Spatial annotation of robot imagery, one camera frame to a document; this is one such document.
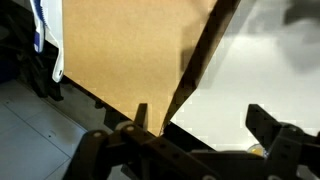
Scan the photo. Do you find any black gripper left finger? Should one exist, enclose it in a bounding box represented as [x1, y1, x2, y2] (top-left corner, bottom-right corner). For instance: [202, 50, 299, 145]
[63, 103, 220, 180]

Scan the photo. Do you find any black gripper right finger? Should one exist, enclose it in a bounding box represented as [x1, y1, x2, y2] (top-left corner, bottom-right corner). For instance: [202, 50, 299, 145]
[245, 104, 320, 180]

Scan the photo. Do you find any brown cardboard box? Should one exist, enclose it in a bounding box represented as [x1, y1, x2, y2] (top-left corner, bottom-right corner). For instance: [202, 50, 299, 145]
[62, 0, 241, 134]

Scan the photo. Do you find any blue and white hand brush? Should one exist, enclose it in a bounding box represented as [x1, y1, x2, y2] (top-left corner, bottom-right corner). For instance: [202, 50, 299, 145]
[29, 0, 46, 53]

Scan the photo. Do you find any white plastic dustpan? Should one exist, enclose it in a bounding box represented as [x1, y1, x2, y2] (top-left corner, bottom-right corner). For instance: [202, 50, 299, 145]
[41, 0, 64, 82]

